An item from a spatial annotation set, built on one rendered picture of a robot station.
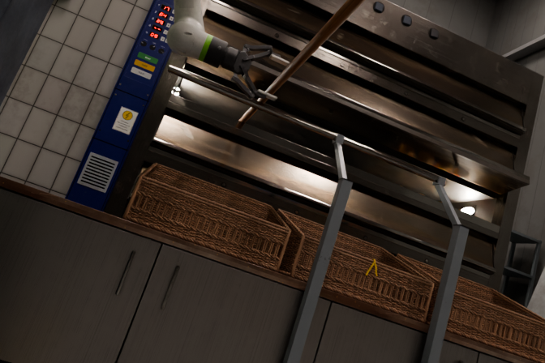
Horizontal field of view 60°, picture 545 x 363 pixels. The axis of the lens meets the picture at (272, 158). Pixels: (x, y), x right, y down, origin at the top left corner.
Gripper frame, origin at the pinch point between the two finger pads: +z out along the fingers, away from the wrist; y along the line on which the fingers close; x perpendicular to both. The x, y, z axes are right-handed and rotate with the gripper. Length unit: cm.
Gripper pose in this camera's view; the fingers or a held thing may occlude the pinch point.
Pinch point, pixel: (279, 80)
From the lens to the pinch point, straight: 163.3
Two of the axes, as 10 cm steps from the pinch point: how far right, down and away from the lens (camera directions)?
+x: 2.7, -1.5, -9.5
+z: 9.1, 3.6, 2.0
